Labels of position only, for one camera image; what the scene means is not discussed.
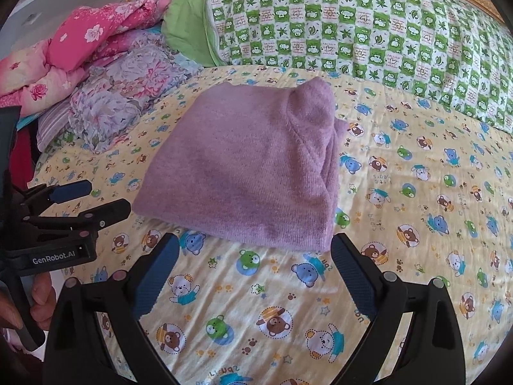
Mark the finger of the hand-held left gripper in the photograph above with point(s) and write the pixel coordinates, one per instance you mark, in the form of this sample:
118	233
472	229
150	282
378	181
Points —
104	214
68	192

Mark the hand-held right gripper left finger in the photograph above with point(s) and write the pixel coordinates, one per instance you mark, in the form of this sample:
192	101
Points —
156	276

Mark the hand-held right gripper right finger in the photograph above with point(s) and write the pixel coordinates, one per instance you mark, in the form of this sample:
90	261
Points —
352	276

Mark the purple knit sweater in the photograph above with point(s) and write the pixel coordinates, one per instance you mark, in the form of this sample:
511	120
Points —
240	160

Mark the person's left hand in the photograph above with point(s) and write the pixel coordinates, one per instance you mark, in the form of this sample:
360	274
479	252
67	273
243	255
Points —
42	296

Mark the red cloth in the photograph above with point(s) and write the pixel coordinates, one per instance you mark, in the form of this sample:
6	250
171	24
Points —
23	156

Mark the striped pillow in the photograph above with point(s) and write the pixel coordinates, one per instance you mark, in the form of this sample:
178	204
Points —
52	124

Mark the yellow bear print bed sheet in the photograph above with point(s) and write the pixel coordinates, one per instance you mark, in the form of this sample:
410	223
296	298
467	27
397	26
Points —
400	208

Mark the purple floral cloth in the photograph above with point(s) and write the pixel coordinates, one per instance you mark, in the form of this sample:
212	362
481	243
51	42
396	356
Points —
128	80

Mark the pink floral quilt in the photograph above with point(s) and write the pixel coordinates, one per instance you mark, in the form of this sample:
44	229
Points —
88	32

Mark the green checked quilt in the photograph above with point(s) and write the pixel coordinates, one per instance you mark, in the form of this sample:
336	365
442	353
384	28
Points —
360	28

